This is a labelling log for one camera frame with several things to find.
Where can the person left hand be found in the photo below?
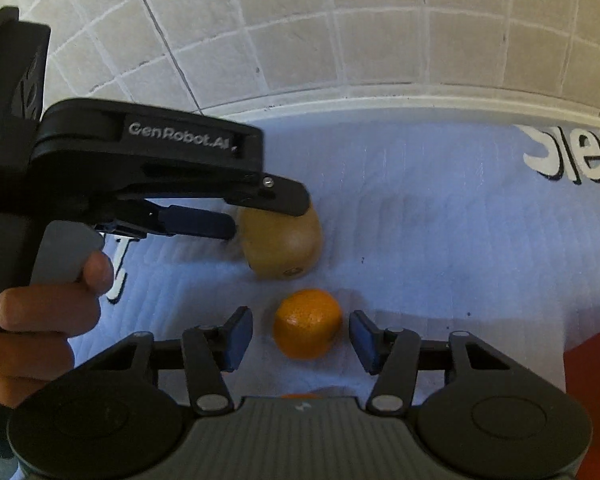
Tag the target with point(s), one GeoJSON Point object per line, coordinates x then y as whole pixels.
{"type": "Point", "coordinates": [37, 322]}

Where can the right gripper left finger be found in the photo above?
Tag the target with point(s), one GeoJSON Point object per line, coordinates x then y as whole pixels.
{"type": "Point", "coordinates": [208, 352]}

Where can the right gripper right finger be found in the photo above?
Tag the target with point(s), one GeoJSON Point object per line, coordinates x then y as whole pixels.
{"type": "Point", "coordinates": [392, 357]}

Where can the small brown kiwi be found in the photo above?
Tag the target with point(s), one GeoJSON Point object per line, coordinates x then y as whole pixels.
{"type": "Point", "coordinates": [280, 247]}

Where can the small tangerine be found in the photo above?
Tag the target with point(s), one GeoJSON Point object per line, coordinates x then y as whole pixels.
{"type": "Point", "coordinates": [306, 324]}

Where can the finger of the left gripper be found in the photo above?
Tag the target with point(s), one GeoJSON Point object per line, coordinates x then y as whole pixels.
{"type": "Point", "coordinates": [180, 220]}

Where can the red white cardboard box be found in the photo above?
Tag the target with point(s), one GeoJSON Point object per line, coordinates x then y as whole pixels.
{"type": "Point", "coordinates": [582, 370]}

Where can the blue sleep tight mat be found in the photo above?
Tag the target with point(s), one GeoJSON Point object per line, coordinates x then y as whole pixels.
{"type": "Point", "coordinates": [479, 239]}

